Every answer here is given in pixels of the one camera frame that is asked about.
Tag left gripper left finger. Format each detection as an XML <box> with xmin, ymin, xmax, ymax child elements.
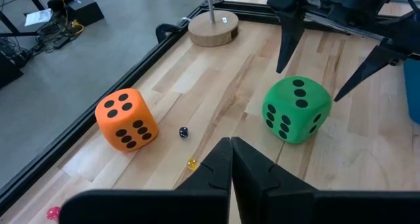
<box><xmin>58</xmin><ymin>137</ymin><xmax>234</xmax><ymax>224</ymax></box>

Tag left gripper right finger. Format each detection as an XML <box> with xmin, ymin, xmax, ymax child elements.
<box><xmin>231</xmin><ymin>137</ymin><xmax>420</xmax><ymax>224</ymax></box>

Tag black box on floor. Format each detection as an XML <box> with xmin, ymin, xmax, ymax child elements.
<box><xmin>66</xmin><ymin>0</ymin><xmax>105</xmax><ymax>27</ymax></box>

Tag black aluminium table frame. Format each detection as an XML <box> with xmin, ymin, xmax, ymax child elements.
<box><xmin>0</xmin><ymin>0</ymin><xmax>420</xmax><ymax>217</ymax></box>

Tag black floor equipment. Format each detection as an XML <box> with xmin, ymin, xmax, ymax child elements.
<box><xmin>0</xmin><ymin>49</ymin><xmax>24</xmax><ymax>89</ymax></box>

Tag white paper sheet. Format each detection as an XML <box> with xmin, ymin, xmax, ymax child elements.
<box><xmin>24</xmin><ymin>8</ymin><xmax>54</xmax><ymax>27</ymax></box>

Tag large green foam die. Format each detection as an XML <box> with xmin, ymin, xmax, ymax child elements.
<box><xmin>261</xmin><ymin>75</ymin><xmax>333</xmax><ymax>145</ymax></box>

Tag small pink translucent die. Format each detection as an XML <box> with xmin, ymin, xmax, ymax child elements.
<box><xmin>46</xmin><ymin>206</ymin><xmax>62</xmax><ymax>221</ymax></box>

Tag yellow cable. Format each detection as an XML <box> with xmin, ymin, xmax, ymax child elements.
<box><xmin>58</xmin><ymin>0</ymin><xmax>85</xmax><ymax>36</ymax></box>

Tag large orange foam die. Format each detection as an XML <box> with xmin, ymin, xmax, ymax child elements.
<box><xmin>94</xmin><ymin>87</ymin><xmax>159</xmax><ymax>153</ymax></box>

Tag blue plastic bin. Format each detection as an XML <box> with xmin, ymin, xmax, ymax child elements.
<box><xmin>402</xmin><ymin>58</ymin><xmax>420</xmax><ymax>125</ymax></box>

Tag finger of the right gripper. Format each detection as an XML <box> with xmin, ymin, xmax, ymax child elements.
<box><xmin>266</xmin><ymin>0</ymin><xmax>308</xmax><ymax>74</ymax></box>
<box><xmin>333</xmin><ymin>12</ymin><xmax>420</xmax><ymax>102</ymax></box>

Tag small yellow translucent die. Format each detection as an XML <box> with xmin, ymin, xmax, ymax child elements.
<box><xmin>186</xmin><ymin>157</ymin><xmax>200</xmax><ymax>171</ymax></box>

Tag white shade table lamp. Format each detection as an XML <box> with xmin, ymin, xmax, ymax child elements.
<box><xmin>188</xmin><ymin>0</ymin><xmax>240</xmax><ymax>48</ymax></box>

